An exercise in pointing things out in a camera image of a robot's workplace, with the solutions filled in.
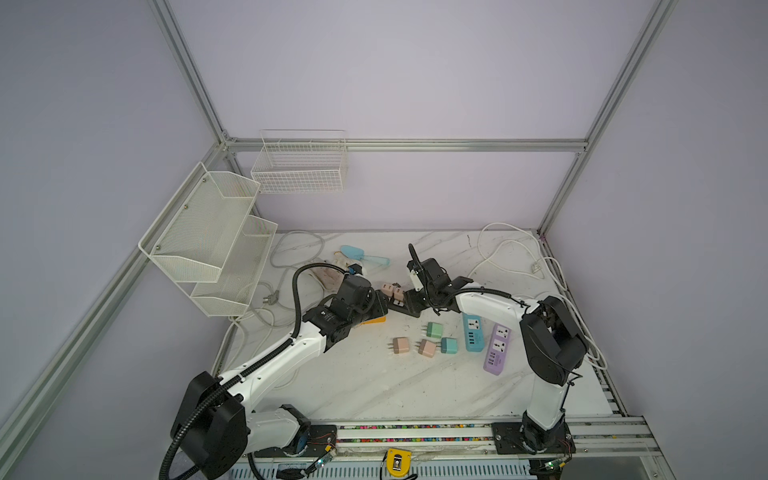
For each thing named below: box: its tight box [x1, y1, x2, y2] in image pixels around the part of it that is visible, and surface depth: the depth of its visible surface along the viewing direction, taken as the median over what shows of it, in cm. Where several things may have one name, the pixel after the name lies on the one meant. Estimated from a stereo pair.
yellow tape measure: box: [386, 448, 412, 477], surface depth 71 cm
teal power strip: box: [463, 312, 485, 352], surface depth 91 cm
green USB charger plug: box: [426, 322, 443, 338], surface depth 93 cm
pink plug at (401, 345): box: [393, 337, 410, 354], surface depth 90 cm
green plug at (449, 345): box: [440, 337, 459, 354], surface depth 90 cm
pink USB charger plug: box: [418, 339, 437, 358], surface depth 90 cm
